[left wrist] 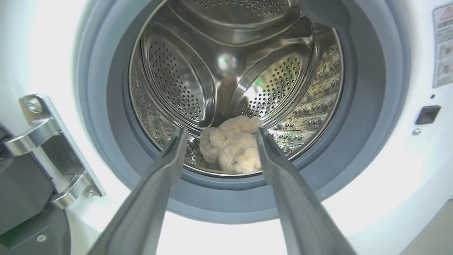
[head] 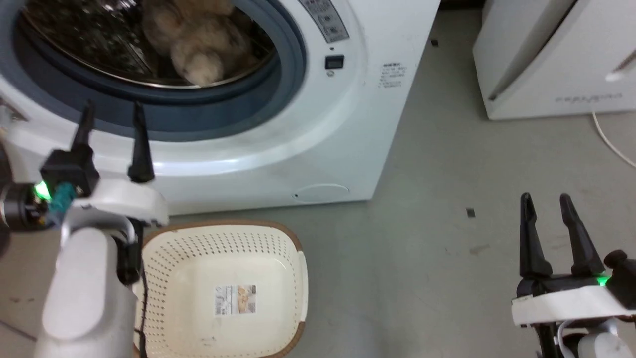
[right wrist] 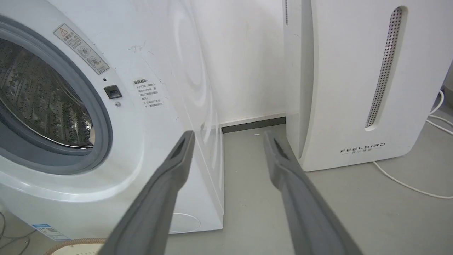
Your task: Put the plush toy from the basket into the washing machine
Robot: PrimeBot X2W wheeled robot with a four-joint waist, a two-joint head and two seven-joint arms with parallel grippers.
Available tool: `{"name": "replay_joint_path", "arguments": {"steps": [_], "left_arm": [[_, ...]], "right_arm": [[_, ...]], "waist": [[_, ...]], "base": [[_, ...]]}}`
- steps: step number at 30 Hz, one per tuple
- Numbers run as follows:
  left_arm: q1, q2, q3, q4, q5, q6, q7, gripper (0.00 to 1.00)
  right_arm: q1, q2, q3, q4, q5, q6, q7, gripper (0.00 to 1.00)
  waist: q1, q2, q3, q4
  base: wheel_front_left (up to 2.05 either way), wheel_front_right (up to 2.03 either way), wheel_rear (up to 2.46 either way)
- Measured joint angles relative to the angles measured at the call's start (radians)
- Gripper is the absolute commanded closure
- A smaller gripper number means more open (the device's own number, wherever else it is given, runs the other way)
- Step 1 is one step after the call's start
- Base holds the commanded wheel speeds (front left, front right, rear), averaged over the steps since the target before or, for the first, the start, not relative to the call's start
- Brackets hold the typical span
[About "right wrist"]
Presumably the thin black cable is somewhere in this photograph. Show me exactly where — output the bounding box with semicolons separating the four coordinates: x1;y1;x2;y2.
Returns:
0;212;36;255

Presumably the white front-load washing machine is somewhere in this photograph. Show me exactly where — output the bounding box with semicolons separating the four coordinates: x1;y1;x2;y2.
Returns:
0;0;225;242

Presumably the white Feelbird air purifier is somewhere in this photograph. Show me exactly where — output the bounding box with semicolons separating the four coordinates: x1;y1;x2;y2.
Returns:
283;0;453;172

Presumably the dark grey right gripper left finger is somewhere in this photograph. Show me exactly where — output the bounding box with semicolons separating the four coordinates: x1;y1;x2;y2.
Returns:
98;130;196;255

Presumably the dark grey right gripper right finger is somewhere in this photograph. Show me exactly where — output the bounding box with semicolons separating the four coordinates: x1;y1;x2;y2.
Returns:
263;131;364;255

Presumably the white power cable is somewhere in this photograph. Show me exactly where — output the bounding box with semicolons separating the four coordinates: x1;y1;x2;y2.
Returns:
372;90;453;199

